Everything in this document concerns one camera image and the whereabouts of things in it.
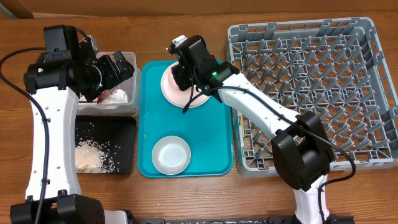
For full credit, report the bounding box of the white napkin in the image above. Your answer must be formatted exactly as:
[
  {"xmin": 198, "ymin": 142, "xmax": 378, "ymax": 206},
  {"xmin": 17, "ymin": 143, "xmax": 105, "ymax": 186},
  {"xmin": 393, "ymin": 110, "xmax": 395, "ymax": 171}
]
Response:
[{"xmin": 101, "ymin": 89, "xmax": 128, "ymax": 104}]

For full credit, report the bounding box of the grey bowl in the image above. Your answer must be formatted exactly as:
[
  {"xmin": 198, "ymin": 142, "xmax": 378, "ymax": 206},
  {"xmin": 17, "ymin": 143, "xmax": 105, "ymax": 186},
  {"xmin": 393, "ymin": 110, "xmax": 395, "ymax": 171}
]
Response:
[{"xmin": 152, "ymin": 136, "xmax": 191, "ymax": 175}]

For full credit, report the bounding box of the pile of rice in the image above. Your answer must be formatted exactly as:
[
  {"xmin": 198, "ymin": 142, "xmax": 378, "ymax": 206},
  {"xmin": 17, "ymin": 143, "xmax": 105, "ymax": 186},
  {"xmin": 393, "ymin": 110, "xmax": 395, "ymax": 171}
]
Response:
[{"xmin": 75, "ymin": 122, "xmax": 120, "ymax": 174}]

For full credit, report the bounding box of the red snack wrapper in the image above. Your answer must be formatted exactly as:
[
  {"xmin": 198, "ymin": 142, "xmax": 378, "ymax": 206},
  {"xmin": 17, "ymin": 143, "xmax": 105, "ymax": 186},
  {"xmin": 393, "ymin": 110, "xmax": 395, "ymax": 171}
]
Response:
[{"xmin": 96, "ymin": 90, "xmax": 108, "ymax": 104}]

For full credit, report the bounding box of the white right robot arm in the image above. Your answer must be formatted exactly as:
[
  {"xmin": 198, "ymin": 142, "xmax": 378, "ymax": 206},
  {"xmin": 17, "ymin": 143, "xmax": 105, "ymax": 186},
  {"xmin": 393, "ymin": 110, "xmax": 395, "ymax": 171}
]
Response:
[{"xmin": 167, "ymin": 35, "xmax": 333, "ymax": 223}]

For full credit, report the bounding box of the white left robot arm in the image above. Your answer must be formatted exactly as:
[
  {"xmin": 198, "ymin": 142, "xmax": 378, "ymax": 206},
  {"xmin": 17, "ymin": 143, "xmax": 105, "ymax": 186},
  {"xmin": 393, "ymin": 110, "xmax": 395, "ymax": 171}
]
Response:
[{"xmin": 10, "ymin": 25, "xmax": 135, "ymax": 223}]

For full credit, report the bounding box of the pink plate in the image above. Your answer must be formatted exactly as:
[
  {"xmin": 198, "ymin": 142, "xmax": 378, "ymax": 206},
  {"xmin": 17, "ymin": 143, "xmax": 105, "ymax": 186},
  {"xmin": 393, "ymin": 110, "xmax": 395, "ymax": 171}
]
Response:
[{"xmin": 160, "ymin": 61, "xmax": 210, "ymax": 108}]

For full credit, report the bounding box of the clear plastic bin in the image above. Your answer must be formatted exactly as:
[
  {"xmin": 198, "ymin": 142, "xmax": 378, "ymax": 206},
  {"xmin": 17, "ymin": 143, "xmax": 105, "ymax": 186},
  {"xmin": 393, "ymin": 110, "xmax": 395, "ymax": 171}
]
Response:
[{"xmin": 35, "ymin": 51, "xmax": 141, "ymax": 118}]

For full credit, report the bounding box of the teal serving tray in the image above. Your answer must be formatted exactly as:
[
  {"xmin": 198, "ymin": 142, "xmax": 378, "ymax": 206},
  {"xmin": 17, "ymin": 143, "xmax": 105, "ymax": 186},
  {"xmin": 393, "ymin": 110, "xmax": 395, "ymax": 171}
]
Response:
[{"xmin": 137, "ymin": 60, "xmax": 234, "ymax": 178}]

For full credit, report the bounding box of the black tray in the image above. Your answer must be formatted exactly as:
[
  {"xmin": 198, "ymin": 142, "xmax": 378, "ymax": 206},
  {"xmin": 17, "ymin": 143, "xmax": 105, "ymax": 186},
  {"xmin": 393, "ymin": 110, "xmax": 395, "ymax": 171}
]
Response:
[{"xmin": 75, "ymin": 115, "xmax": 137, "ymax": 175}]

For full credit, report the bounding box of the grey dish rack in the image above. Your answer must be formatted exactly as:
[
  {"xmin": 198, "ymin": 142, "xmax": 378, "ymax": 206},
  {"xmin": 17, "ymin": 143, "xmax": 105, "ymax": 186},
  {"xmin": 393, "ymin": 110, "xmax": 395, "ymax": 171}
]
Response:
[{"xmin": 226, "ymin": 17, "xmax": 397, "ymax": 170}]

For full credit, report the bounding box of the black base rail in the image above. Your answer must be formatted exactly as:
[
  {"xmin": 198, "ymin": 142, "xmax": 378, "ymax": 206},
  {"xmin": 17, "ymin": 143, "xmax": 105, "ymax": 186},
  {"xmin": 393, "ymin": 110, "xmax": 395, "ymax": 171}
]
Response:
[{"xmin": 124, "ymin": 208, "xmax": 355, "ymax": 224}]

